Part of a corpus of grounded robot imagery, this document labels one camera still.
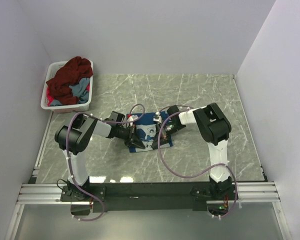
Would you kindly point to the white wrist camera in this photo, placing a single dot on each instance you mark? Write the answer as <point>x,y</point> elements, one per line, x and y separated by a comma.
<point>131,118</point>
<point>157,118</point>

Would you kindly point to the black base beam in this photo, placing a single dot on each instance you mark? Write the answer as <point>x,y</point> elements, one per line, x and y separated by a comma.
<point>141,196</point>

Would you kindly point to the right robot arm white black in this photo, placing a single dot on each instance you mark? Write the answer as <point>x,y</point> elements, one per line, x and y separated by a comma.
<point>215,130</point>

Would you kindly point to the dark red t shirt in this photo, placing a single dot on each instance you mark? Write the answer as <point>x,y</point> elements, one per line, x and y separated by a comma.
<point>69,85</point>

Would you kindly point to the pink garment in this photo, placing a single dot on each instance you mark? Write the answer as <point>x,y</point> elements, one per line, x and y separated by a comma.
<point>49,98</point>

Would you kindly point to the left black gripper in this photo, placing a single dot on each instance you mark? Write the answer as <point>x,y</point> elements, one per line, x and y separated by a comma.
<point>133,139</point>

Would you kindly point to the white laundry basket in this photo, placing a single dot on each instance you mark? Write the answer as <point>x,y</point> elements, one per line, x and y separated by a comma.
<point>46,100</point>

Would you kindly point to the grey blue t shirt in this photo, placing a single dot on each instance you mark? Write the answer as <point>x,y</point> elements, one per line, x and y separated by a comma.
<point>81,87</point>

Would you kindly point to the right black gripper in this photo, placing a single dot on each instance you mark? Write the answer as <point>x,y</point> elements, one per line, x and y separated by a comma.
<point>155,145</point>

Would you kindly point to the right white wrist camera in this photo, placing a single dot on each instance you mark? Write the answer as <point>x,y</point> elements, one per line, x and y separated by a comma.
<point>157,118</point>

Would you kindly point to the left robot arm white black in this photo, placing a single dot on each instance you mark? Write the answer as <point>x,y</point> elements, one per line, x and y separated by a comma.
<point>74,135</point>

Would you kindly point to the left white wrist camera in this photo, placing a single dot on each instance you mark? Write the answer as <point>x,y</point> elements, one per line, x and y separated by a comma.
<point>131,118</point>

